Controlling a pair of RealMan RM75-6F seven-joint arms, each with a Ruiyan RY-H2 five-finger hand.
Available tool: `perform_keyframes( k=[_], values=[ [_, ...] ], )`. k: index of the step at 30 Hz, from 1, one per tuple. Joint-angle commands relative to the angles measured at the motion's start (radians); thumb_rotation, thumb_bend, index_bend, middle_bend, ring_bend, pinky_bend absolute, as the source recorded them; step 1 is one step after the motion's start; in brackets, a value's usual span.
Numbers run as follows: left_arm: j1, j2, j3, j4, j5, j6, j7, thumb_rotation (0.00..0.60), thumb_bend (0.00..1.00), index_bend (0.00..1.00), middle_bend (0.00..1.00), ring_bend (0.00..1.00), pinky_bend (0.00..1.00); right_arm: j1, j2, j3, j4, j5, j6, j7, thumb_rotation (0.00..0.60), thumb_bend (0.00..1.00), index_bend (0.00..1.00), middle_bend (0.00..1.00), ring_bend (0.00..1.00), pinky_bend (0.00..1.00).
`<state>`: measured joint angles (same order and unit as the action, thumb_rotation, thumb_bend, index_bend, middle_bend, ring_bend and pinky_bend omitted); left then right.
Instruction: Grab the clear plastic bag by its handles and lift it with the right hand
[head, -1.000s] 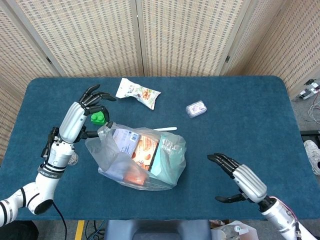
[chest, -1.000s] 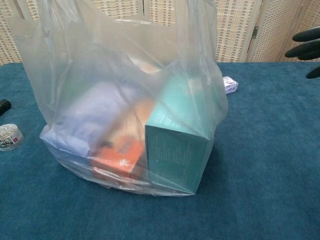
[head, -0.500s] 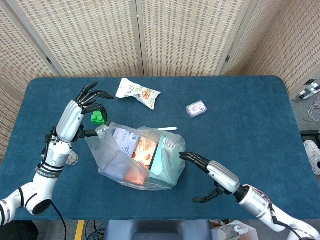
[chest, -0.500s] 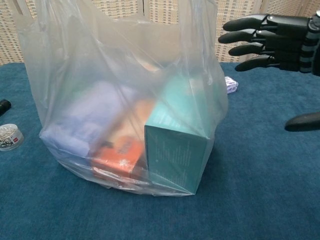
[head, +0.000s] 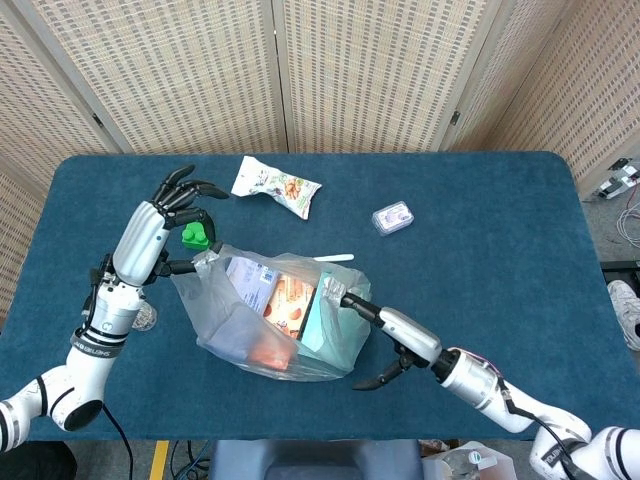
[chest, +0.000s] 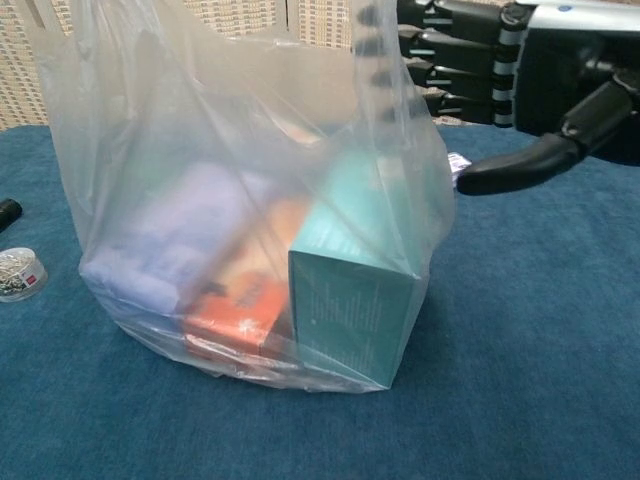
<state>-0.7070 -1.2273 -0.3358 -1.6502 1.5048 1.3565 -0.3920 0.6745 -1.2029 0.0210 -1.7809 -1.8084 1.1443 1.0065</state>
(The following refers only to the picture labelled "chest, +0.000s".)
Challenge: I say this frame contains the teal table cloth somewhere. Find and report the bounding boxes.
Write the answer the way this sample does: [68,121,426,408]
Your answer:
[0,117,640,480]

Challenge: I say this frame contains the peach coloured packet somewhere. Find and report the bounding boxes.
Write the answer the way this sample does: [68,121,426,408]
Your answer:
[264,197,312,281]

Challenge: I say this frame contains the clear plastic shopping bag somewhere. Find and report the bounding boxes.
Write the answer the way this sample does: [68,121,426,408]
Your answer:
[33,0,459,397]

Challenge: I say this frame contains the round clear paper clip tub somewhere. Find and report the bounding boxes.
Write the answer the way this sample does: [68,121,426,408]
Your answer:
[0,246,50,304]

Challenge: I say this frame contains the lavender soft pack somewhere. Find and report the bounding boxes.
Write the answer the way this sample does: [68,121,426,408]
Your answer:
[79,167,281,320]

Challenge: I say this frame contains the orange cardboard box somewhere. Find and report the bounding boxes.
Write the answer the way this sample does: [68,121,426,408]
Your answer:
[181,277,291,362]

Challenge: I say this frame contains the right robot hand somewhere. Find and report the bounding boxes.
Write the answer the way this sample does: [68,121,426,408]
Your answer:
[352,0,640,197]

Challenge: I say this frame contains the teal cardboard box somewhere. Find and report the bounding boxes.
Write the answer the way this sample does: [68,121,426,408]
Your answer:
[287,149,427,392]

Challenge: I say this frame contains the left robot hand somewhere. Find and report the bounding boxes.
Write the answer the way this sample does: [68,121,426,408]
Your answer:
[0,197,24,235]

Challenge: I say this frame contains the woven folding screen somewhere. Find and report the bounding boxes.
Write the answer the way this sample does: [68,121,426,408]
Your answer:
[0,0,521,132]

